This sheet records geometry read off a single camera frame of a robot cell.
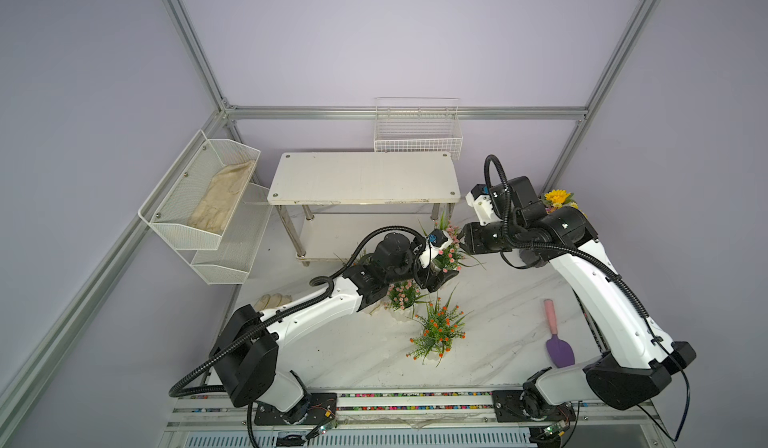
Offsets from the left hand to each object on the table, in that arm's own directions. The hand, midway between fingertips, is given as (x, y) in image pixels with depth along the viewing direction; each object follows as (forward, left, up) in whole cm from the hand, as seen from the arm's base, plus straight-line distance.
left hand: (444, 259), depth 75 cm
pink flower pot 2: (-5, 0, +9) cm, 10 cm away
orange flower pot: (-7, +20, +10) cm, 23 cm away
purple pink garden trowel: (-15, -34, -23) cm, 44 cm away
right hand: (-1, -4, +7) cm, 8 cm away
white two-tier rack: (+11, +28, +11) cm, 32 cm away
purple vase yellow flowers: (+20, -36, +2) cm, 41 cm away
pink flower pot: (-6, +11, -10) cm, 16 cm away
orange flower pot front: (-14, 0, -9) cm, 16 cm away
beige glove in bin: (+20, +60, +7) cm, 64 cm away
